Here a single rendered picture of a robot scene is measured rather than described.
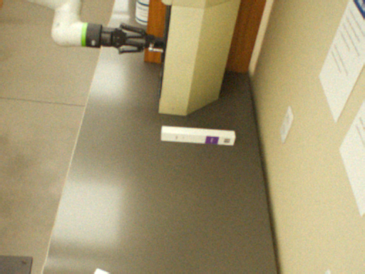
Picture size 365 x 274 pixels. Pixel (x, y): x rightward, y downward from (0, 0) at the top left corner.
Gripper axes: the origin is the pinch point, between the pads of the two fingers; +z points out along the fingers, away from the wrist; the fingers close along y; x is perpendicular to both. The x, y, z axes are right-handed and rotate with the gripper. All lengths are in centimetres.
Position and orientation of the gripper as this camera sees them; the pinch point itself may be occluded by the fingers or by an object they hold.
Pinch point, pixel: (154, 42)
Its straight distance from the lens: 179.7
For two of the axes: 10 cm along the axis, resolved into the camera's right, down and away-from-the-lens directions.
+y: 0.9, -7.0, -7.1
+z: 9.9, 1.0, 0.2
